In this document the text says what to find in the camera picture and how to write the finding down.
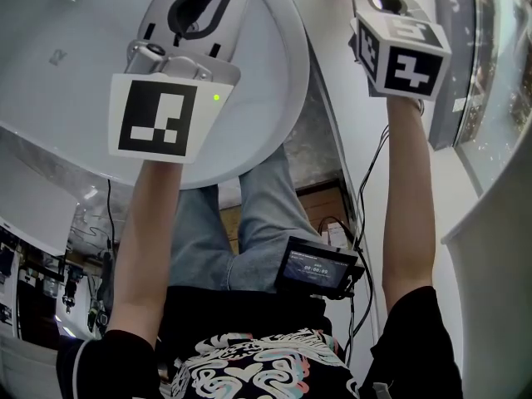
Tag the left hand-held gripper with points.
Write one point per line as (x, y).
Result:
(154, 114)

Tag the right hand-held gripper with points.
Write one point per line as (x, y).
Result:
(411, 73)

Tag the white bathtub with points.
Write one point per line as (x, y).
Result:
(50, 98)

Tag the person's right forearm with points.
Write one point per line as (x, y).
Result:
(409, 202)

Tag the person's left forearm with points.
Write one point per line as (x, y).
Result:
(141, 243)

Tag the white cabinet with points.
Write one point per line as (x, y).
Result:
(33, 206)

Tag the small black monitor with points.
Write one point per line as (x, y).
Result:
(316, 270)

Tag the person's black printed shirt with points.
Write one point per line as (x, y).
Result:
(249, 314)

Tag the cluttered shelf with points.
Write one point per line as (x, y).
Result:
(41, 289)

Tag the white curved panel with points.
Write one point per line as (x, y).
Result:
(494, 285)

